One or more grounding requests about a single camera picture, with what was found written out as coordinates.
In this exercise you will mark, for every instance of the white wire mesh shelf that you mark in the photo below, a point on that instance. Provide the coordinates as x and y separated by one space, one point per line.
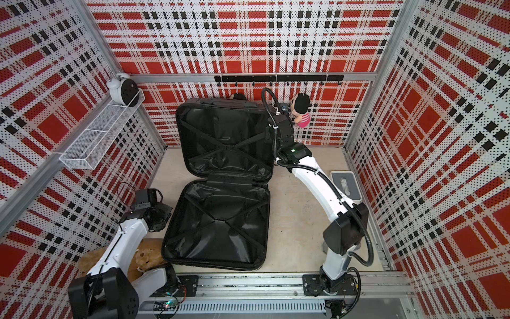
91 145

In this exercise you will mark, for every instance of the black hard-shell suitcase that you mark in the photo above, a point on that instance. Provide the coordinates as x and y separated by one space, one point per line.
222 217

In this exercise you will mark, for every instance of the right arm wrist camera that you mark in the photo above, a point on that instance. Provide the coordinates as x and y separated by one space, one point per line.
284 108

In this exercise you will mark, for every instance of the white alarm clock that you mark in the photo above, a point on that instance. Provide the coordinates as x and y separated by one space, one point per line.
123 90

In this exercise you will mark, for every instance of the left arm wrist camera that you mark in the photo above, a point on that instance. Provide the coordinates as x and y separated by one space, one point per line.
145 198

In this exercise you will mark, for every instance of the white grey tissue box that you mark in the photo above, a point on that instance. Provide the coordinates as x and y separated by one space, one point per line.
347 183

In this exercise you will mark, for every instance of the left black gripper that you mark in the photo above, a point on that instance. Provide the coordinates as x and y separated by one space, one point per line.
167 210

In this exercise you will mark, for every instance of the brown teddy bear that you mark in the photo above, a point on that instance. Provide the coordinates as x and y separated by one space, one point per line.
147 256

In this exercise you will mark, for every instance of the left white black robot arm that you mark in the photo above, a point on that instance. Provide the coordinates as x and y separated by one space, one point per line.
106 292

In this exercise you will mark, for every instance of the right hanging plush doll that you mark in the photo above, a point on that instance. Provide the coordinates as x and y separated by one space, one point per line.
300 106

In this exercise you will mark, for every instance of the black wall hook rail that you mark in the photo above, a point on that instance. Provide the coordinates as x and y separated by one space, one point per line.
280 78

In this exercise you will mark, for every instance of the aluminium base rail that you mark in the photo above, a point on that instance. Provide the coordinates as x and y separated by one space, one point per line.
370 295

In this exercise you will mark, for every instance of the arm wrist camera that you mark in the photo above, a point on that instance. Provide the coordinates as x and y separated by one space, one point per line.
145 198
284 108

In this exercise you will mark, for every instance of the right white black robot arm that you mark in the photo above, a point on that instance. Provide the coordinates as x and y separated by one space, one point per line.
347 236

